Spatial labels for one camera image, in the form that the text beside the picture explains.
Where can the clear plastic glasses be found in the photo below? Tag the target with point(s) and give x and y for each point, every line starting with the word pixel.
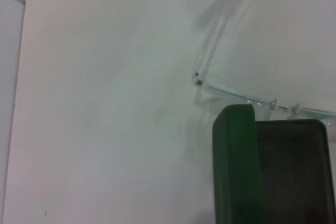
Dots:
pixel 200 82

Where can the green glasses case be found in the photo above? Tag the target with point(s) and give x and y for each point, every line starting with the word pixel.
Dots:
pixel 236 169

